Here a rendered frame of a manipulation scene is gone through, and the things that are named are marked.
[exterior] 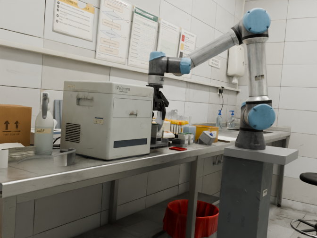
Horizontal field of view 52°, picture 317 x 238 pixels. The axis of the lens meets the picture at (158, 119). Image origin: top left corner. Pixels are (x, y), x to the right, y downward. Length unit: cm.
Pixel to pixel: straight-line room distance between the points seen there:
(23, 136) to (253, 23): 107
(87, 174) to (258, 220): 88
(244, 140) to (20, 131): 101
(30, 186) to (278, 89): 346
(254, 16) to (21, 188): 114
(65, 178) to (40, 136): 30
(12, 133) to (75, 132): 24
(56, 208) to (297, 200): 289
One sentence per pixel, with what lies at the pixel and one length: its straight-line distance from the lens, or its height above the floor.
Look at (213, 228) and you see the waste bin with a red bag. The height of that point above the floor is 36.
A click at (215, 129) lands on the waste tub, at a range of 214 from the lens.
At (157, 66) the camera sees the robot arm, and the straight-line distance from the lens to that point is 149.
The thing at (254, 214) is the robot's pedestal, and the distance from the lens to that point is 166.
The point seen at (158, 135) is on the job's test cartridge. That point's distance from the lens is 154.
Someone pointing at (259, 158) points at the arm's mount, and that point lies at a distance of 157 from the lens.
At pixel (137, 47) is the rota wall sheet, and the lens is 238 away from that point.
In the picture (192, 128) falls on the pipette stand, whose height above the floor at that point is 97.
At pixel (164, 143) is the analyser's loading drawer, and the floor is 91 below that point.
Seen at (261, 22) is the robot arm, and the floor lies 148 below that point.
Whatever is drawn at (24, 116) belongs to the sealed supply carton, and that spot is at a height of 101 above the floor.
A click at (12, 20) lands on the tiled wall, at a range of 174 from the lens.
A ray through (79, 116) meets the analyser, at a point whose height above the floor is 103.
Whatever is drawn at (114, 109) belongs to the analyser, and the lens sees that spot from 124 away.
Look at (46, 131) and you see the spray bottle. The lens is 131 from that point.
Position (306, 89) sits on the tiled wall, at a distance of 404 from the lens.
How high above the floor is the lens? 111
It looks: 3 degrees down
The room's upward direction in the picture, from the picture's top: 4 degrees clockwise
